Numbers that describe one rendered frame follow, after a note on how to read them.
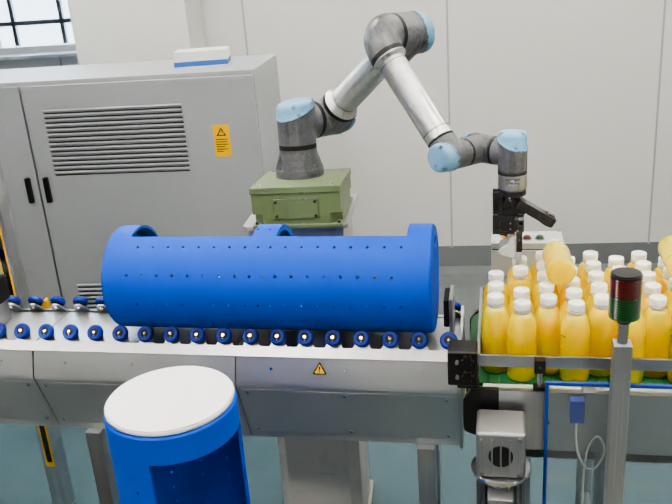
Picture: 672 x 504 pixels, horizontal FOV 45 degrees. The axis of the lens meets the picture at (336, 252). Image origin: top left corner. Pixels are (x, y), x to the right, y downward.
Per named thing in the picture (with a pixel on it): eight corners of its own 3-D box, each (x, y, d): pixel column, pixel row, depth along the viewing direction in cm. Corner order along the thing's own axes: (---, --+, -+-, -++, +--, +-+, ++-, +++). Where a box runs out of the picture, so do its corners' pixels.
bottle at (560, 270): (552, 290, 201) (546, 263, 219) (580, 280, 199) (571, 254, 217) (542, 266, 200) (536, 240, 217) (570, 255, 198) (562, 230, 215)
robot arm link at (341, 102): (292, 114, 258) (391, 2, 218) (327, 108, 268) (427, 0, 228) (309, 146, 256) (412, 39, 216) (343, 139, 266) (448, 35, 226)
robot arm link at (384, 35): (360, 5, 211) (458, 159, 200) (389, 3, 219) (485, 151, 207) (338, 35, 220) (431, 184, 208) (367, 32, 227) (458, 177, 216)
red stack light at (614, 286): (607, 288, 171) (607, 270, 169) (639, 288, 170) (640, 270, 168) (610, 300, 165) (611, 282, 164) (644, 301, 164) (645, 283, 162)
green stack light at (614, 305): (605, 309, 173) (607, 288, 171) (637, 310, 171) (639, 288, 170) (609, 323, 167) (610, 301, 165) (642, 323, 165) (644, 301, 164)
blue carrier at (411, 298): (149, 309, 247) (140, 216, 241) (440, 314, 229) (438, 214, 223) (106, 340, 220) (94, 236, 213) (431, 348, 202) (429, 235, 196)
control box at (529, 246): (491, 262, 244) (491, 230, 241) (560, 262, 240) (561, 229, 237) (491, 275, 235) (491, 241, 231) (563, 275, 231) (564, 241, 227)
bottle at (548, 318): (560, 363, 205) (562, 295, 199) (562, 377, 199) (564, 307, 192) (531, 362, 207) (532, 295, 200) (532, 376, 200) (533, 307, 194)
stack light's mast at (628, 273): (604, 335, 175) (608, 266, 169) (635, 336, 173) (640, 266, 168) (608, 349, 169) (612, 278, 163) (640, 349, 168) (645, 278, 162)
